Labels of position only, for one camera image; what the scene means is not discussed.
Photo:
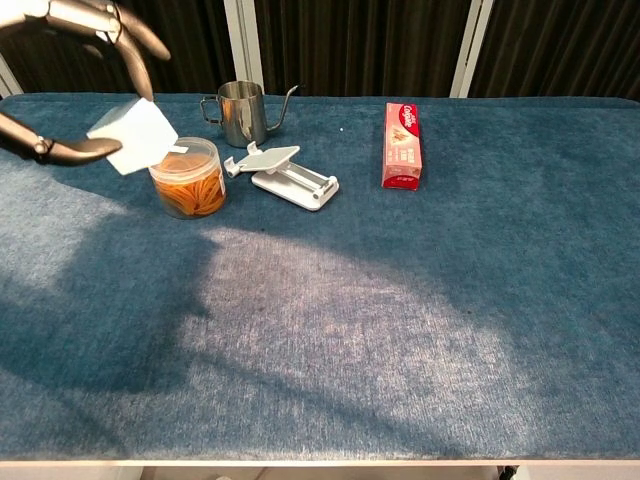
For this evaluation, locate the blue felt table cloth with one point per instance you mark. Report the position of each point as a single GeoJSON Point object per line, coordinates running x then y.
{"type": "Point", "coordinates": [350, 280]}

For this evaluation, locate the white folding phone stand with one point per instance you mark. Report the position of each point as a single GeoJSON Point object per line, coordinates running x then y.
{"type": "Point", "coordinates": [282, 173]}

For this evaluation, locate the stainless steel gooseneck pitcher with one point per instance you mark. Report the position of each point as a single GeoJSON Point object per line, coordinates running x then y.
{"type": "Point", "coordinates": [242, 116]}

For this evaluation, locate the dark pleated curtain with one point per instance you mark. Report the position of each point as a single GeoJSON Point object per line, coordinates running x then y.
{"type": "Point", "coordinates": [350, 45]}

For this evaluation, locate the red Colgate toothpaste box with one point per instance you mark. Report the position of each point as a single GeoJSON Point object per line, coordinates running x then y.
{"type": "Point", "coordinates": [401, 146]}

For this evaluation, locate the small light blue cube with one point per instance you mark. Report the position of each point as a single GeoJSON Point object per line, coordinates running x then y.
{"type": "Point", "coordinates": [136, 135]}

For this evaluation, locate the white window frame post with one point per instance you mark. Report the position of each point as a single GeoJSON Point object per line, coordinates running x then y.
{"type": "Point", "coordinates": [243, 45]}
{"type": "Point", "coordinates": [466, 47]}
{"type": "Point", "coordinates": [8, 77]}

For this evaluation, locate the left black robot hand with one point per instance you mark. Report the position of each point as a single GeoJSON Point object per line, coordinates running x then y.
{"type": "Point", "coordinates": [80, 20]}

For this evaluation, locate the clear jar of rubber bands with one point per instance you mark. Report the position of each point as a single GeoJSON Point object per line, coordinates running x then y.
{"type": "Point", "coordinates": [190, 182]}

